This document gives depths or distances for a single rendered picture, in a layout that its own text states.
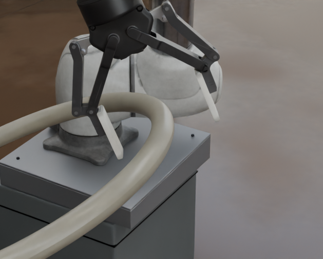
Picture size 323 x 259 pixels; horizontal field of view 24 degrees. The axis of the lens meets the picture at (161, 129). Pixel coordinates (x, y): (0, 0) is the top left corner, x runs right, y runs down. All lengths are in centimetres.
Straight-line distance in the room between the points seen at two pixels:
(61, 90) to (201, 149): 39
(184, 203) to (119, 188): 116
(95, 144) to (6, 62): 303
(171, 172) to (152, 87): 21
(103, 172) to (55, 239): 97
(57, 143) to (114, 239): 30
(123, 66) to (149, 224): 39
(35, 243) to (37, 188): 100
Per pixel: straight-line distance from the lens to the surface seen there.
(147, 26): 93
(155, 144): 89
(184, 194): 198
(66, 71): 175
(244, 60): 477
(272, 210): 324
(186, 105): 176
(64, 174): 177
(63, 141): 185
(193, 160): 187
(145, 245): 186
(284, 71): 464
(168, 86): 172
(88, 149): 181
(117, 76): 174
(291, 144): 378
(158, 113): 98
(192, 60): 94
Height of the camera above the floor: 175
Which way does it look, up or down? 27 degrees down
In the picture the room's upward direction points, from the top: straight up
